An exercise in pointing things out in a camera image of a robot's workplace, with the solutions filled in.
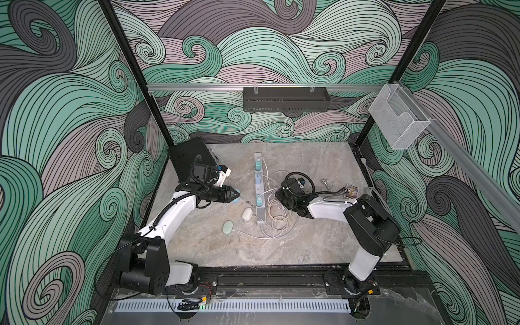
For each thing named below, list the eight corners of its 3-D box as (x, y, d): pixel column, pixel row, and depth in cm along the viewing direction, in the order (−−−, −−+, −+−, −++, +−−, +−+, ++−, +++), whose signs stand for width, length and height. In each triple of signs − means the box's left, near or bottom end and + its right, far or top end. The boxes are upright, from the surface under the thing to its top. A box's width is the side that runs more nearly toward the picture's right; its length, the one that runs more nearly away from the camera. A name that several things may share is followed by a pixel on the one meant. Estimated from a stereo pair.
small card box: (344, 196, 100) (346, 194, 98) (346, 185, 104) (348, 183, 103) (355, 200, 99) (357, 197, 97) (357, 189, 103) (358, 186, 101)
